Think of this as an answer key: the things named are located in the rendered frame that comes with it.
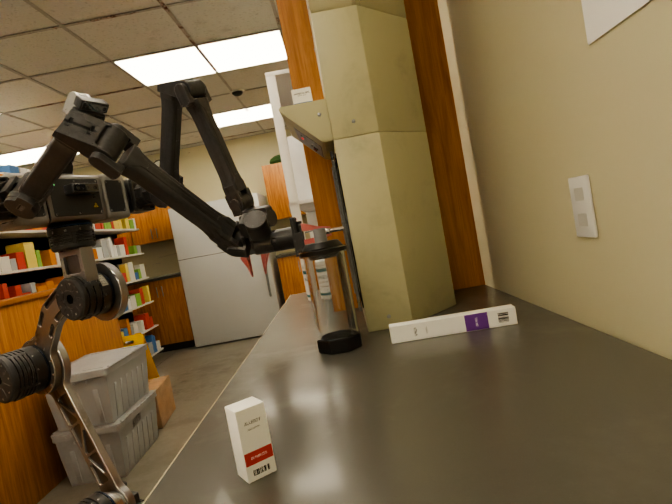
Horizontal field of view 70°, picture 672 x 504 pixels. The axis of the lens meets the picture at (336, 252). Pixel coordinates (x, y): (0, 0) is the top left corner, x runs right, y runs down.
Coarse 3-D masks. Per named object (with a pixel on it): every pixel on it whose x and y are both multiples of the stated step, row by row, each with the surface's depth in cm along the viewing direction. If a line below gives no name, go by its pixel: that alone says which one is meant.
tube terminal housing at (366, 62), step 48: (336, 48) 114; (384, 48) 119; (336, 96) 115; (384, 96) 118; (336, 144) 115; (384, 144) 116; (384, 192) 116; (432, 192) 128; (384, 240) 116; (432, 240) 126; (384, 288) 117; (432, 288) 124
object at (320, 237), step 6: (318, 228) 105; (324, 228) 106; (318, 234) 105; (324, 234) 106; (318, 240) 105; (324, 240) 105; (330, 240) 104; (336, 240) 105; (306, 246) 104; (312, 246) 103; (318, 246) 102; (324, 246) 102; (330, 246) 102
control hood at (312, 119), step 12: (288, 108) 115; (300, 108) 115; (312, 108) 115; (324, 108) 115; (288, 120) 119; (300, 120) 115; (312, 120) 115; (324, 120) 115; (312, 132) 115; (324, 132) 115; (324, 144) 119; (324, 156) 142
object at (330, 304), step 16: (320, 256) 102; (336, 256) 103; (320, 272) 102; (336, 272) 103; (320, 288) 103; (336, 288) 103; (320, 304) 103; (336, 304) 103; (352, 304) 105; (320, 320) 104; (336, 320) 103; (352, 320) 105; (320, 336) 105; (336, 336) 103
